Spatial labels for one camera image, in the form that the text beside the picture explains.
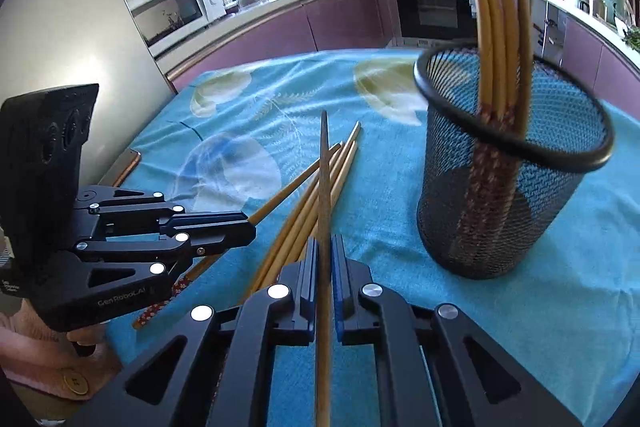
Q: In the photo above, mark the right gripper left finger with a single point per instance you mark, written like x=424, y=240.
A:
x=213, y=368

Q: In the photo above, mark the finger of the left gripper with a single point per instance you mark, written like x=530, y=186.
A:
x=200, y=219
x=190, y=244

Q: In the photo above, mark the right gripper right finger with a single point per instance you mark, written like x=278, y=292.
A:
x=434, y=367

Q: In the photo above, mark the pink sleeve forearm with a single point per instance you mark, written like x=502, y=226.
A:
x=37, y=357

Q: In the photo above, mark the left hand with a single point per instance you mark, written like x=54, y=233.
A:
x=88, y=336

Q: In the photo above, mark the smartphone with orange edge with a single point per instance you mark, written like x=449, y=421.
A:
x=122, y=167

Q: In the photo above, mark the blue floral tablecloth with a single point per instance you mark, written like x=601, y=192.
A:
x=569, y=312

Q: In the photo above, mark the white microwave oven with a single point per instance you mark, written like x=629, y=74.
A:
x=165, y=23

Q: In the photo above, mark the silver refrigerator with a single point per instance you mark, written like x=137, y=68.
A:
x=57, y=43

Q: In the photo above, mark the black mesh cup holder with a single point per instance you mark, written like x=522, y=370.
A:
x=487, y=193

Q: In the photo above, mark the black camera box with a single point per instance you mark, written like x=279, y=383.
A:
x=42, y=134

